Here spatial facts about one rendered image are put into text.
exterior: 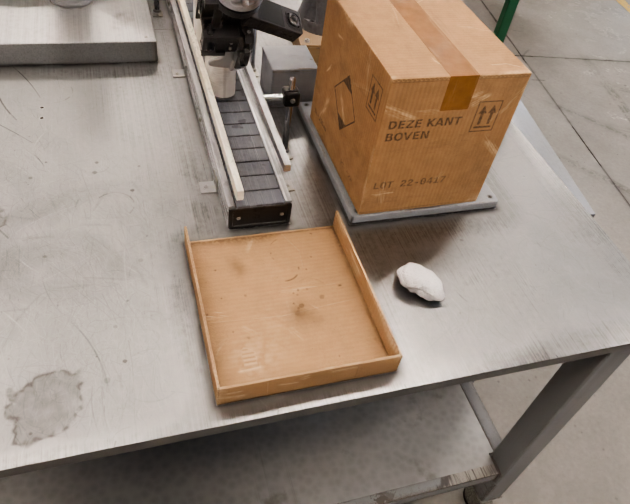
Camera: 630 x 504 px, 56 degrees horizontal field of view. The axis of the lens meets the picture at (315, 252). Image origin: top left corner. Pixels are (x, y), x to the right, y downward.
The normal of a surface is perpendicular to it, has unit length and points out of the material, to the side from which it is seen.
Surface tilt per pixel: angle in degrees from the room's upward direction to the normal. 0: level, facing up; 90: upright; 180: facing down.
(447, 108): 90
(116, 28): 0
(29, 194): 0
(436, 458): 0
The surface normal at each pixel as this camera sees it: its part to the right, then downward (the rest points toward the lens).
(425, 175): 0.29, 0.72
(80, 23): 0.13, -0.68
